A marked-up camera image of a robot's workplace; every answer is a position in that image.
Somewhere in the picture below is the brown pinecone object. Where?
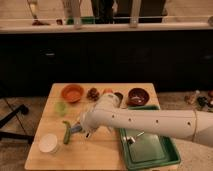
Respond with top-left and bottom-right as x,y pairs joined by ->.
87,88 -> 100,101

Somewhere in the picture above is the blue-grey sponge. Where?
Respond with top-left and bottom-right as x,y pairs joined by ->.
70,125 -> 82,134

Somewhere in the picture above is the white round container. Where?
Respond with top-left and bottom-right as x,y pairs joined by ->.
38,133 -> 59,154

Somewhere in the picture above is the black chair base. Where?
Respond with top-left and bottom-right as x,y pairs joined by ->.
0,104 -> 34,144

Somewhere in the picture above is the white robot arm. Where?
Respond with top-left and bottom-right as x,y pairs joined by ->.
80,93 -> 213,147

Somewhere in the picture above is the wooden cutting board table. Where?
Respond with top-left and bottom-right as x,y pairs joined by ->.
25,83 -> 159,171

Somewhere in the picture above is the metal faucet piece in tray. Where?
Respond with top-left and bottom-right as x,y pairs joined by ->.
123,132 -> 144,145

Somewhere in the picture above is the orange fruit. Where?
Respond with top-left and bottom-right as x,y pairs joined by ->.
103,88 -> 113,94

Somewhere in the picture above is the small metal cup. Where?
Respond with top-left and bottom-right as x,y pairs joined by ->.
114,92 -> 123,101

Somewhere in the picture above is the dark red bowl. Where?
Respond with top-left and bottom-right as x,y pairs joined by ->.
127,88 -> 150,106

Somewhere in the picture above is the orange-red bowl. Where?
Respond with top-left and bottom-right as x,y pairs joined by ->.
61,84 -> 84,103

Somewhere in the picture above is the green pepper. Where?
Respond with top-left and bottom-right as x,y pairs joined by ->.
63,121 -> 71,144

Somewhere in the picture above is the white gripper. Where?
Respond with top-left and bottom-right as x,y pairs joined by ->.
80,113 -> 97,133

